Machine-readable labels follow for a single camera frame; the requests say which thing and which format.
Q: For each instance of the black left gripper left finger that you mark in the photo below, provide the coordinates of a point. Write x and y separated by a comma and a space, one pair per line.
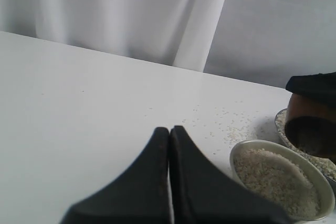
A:
139, 195

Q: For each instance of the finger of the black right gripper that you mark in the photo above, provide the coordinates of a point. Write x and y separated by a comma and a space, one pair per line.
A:
318, 87

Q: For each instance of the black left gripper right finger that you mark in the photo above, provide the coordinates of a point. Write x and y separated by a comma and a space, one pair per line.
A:
201, 193

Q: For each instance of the brown wooden cup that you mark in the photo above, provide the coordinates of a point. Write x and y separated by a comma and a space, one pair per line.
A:
310, 127

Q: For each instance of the white ceramic rice bowl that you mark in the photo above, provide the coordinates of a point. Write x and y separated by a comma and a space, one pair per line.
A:
283, 177

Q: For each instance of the white backdrop curtain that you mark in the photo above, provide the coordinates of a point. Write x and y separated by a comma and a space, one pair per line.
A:
262, 41

